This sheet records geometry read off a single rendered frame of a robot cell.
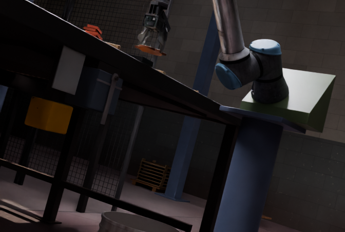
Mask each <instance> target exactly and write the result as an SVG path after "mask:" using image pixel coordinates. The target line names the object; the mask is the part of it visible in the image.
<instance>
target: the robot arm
mask: <svg viewBox="0 0 345 232"><path fill-rule="evenodd" d="M169 1H170V0H152V1H151V3H150V7H149V12H148V14H144V17H143V21H142V26H143V27H144V29H143V33H140V34H138V36H137V38H138V40H139V45H143V44H144V43H145V42H146V39H147V38H148V37H150V30H151V31H152V32H154V31H157V33H159V35H158V41H159V43H160V53H162V52H163V50H164V47H165V44H166V41H167V36H168V32H169V31H170V29H171V28H170V25H169V22H168V20H167V17H166V15H165V12H164V11H163V10H167V8H168V5H169ZM212 5H213V10H214V15H215V20H216V25H217V30H218V35H219V40H220V45H221V50H222V51H221V53H220V54H219V60H220V63H218V64H217V65H216V66H215V71H216V74H217V77H218V79H219V80H220V82H221V83H222V84H223V85H224V86H225V87H226V88H227V89H229V90H235V89H237V88H241V87H242V86H244V85H246V84H248V83H250V82H252V81H253V84H252V88H251V95H252V98H253V100H255V101H256V102H259V103H264V104H271V103H277V102H280V101H282V100H284V99H285V98H286V97H287V96H288V95H289V87H288V85H287V83H286V81H285V79H284V76H283V70H282V58H281V54H282V52H281V49H280V45H279V43H277V42H276V41H274V40H267V39H262V40H255V41H253V42H251V43H250V46H249V48H250V50H249V49H247V48H246V47H245V46H244V41H243V35H242V30H241V24H240V18H239V12H238V7H237V1H236V0H212ZM144 18H146V19H145V23H143V22H144ZM139 45H138V46H139Z"/></svg>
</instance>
